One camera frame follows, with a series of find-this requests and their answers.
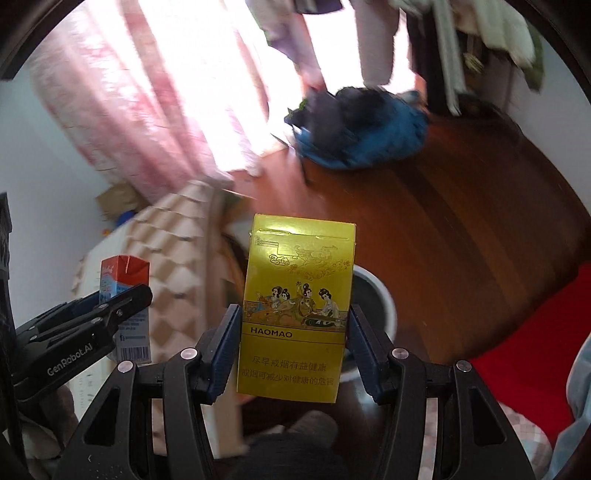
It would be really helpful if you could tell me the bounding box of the blue and dark clothes pile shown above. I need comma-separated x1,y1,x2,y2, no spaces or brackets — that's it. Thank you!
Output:
284,85,429,171

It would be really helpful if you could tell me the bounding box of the red cloth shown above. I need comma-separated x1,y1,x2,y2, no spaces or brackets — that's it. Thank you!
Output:
466,277,591,428

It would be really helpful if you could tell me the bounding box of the pink floral curtain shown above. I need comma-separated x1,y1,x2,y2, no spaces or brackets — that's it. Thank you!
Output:
30,0,287,199

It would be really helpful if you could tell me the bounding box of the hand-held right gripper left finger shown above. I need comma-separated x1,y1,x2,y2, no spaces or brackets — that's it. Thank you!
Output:
53,304,243,480

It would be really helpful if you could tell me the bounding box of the brown paper bag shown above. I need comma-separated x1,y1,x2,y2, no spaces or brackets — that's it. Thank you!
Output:
96,184,145,220

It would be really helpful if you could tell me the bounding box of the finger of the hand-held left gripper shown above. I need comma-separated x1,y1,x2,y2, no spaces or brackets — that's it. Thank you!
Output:
27,285,153,342
15,292,106,336

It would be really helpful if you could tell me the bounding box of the blue white milk carton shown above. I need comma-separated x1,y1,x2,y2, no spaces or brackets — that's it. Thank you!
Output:
100,255,153,365

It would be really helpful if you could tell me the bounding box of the yellow cigarette box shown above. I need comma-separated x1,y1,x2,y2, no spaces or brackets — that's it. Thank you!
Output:
237,213,358,404

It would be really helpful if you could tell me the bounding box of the white bin with black bag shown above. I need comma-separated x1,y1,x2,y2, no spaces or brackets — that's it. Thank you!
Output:
341,265,398,384

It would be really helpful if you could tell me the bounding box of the table with checkered tablecloth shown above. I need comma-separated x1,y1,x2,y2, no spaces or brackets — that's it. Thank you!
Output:
69,179,247,444

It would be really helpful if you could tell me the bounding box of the white printed hanging garment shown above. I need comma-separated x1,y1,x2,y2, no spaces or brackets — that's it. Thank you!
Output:
245,0,326,90

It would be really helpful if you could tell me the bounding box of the light blue cloth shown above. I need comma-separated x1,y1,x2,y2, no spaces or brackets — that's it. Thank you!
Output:
551,332,591,480

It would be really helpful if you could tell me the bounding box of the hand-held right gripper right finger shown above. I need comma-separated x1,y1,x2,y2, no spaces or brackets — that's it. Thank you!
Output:
349,305,539,480

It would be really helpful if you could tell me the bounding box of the black white-striped hanging garment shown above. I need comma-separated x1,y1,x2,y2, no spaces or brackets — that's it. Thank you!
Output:
406,0,462,116

